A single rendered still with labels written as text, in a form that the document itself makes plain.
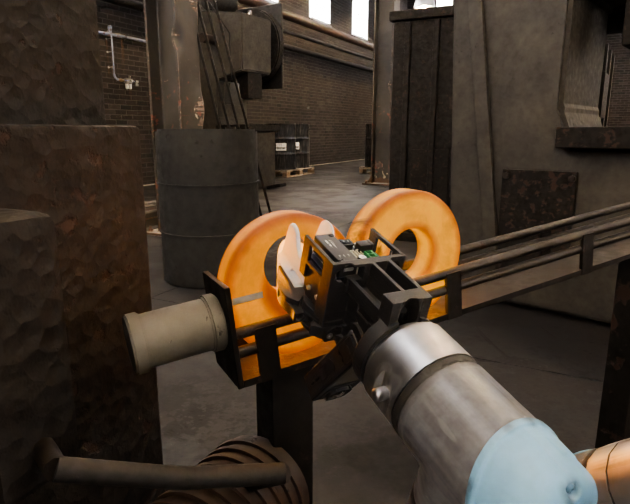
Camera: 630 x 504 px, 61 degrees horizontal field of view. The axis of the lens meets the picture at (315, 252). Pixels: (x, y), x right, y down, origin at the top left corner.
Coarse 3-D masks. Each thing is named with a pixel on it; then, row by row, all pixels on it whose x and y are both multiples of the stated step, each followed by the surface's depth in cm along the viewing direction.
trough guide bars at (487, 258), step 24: (576, 216) 83; (600, 216) 85; (624, 216) 88; (504, 240) 76; (552, 240) 72; (576, 240) 74; (600, 240) 77; (408, 264) 68; (480, 264) 66; (528, 264) 70; (456, 288) 65; (456, 312) 65; (240, 336) 52; (264, 336) 53; (288, 336) 55; (264, 360) 54
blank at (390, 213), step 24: (384, 192) 63; (408, 192) 61; (360, 216) 61; (384, 216) 60; (408, 216) 62; (432, 216) 63; (360, 240) 59; (432, 240) 64; (456, 240) 66; (432, 264) 65; (456, 264) 67; (432, 288) 66
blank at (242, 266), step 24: (264, 216) 56; (288, 216) 55; (312, 216) 56; (240, 240) 54; (264, 240) 54; (240, 264) 53; (240, 288) 54; (264, 288) 55; (240, 312) 54; (264, 312) 55; (312, 336) 59
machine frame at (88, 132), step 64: (0, 0) 54; (64, 0) 61; (0, 64) 55; (64, 64) 61; (0, 128) 50; (64, 128) 56; (128, 128) 64; (0, 192) 51; (64, 192) 57; (128, 192) 65; (64, 256) 58; (128, 256) 66; (128, 384) 68; (128, 448) 69
